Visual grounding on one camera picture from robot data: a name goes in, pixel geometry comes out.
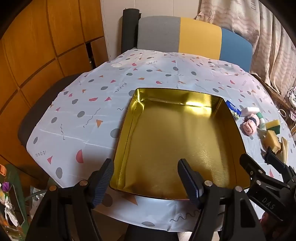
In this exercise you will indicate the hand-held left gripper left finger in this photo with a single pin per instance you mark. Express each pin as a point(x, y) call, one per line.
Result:
point(104, 183)

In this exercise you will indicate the black rolled mat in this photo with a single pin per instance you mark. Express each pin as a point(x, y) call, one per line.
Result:
point(130, 30)

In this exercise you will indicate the green bottle white cap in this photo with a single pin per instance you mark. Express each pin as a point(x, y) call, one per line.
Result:
point(261, 117)

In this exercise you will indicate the tan cloth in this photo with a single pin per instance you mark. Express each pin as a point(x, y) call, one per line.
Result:
point(270, 141)

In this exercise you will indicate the wooden cabinet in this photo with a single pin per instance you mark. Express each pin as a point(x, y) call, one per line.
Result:
point(34, 46)

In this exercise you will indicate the purple wrapper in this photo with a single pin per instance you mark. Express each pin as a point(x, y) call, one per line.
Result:
point(5, 186)

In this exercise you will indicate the yellow sponge green scourer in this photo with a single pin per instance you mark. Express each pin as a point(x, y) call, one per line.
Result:
point(271, 124)

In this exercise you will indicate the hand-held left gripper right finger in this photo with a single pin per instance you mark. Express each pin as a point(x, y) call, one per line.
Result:
point(192, 185)

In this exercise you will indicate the person's red patterned clothing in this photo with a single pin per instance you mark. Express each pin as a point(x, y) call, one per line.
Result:
point(277, 229)

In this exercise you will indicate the white foam block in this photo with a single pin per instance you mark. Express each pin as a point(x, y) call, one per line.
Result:
point(249, 110)

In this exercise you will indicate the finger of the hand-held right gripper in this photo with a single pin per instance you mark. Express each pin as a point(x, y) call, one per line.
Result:
point(277, 163)
point(251, 165)

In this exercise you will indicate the gold metal tin box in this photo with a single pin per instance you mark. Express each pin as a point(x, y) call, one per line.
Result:
point(173, 143)

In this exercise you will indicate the pink white patterned cloth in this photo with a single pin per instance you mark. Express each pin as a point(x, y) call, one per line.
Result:
point(291, 99)

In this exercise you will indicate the pink towel navy band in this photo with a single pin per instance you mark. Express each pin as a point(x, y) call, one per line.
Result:
point(248, 126)

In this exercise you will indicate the orange plastic clip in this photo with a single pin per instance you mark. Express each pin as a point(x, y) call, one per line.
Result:
point(2, 171)

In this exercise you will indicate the dark grey chair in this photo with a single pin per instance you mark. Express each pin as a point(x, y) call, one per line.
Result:
point(34, 115)

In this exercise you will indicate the clear plastic bag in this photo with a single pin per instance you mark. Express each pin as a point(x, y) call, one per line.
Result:
point(9, 215)

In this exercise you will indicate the brown wooden furniture frame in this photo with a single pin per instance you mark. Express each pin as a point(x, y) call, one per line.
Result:
point(270, 89)

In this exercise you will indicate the dark green board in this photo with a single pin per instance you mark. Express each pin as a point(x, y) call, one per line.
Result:
point(17, 176)

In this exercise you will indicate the grey yellow blue chair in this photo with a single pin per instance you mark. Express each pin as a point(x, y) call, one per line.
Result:
point(198, 37)

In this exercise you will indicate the small blue box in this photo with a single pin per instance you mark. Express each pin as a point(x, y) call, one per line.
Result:
point(232, 107)

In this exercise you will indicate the pink beige curtain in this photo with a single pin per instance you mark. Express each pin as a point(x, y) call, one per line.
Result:
point(266, 34)

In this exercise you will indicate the white patterned tablecloth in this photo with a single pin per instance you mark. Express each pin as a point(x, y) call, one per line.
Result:
point(92, 120)

